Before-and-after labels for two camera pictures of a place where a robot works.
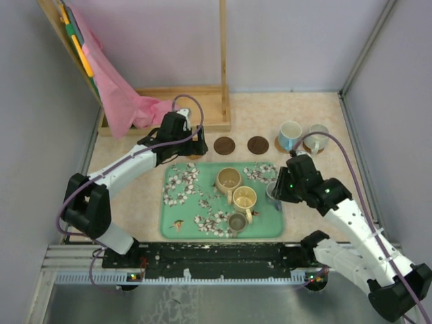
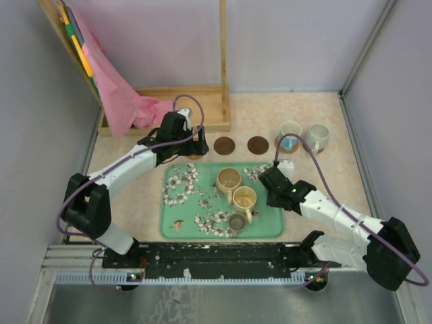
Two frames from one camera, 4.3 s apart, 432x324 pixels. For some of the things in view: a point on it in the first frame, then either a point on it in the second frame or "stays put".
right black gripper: (279, 192) → (271, 202)
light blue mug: (289, 133) stays put
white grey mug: (316, 143) stays put
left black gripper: (195, 147) stays put
